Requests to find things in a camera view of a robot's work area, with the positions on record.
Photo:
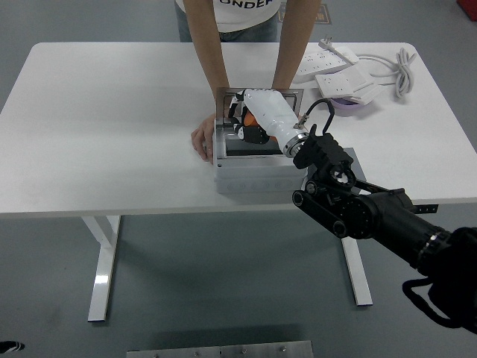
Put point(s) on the person's right hand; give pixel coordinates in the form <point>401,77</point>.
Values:
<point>201,138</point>

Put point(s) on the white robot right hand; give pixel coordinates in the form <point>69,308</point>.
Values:
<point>272,112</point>

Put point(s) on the orange cylindrical battery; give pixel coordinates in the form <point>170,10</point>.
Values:
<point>249,119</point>

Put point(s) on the grey electrical enclosure box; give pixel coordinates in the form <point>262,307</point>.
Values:
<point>253,173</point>

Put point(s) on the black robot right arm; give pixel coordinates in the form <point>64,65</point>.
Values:
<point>372,216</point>

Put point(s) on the person's left forearm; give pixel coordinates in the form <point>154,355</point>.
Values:
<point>292,48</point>

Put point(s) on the long white power strip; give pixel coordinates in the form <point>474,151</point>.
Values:
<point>320,63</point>

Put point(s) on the short white power strip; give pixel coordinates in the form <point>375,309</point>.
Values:
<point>335,85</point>

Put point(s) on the purple round dish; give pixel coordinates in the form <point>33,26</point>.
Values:
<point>350,106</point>

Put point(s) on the grey cube holder block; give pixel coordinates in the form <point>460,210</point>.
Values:
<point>354,154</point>

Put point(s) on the white socket panel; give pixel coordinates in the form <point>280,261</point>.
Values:
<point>367,95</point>

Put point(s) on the person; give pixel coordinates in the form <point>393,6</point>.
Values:
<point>242,15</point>

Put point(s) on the white table leg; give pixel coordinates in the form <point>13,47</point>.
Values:
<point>102,279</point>
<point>359,268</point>

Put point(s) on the black table control panel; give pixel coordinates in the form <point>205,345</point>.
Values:
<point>428,209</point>

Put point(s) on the grey metal plate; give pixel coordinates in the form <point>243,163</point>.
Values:
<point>223,350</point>

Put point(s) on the red crate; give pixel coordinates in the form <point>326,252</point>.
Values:
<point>469,9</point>

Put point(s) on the black and white shoe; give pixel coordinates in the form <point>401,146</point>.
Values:
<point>13,346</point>

